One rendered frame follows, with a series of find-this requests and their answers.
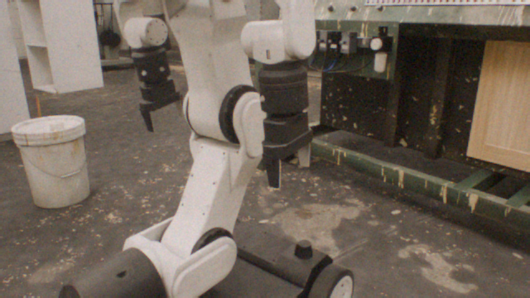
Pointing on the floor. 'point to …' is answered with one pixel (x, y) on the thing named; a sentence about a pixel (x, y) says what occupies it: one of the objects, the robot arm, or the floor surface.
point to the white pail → (54, 159)
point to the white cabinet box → (61, 45)
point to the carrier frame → (416, 122)
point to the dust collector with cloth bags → (109, 36)
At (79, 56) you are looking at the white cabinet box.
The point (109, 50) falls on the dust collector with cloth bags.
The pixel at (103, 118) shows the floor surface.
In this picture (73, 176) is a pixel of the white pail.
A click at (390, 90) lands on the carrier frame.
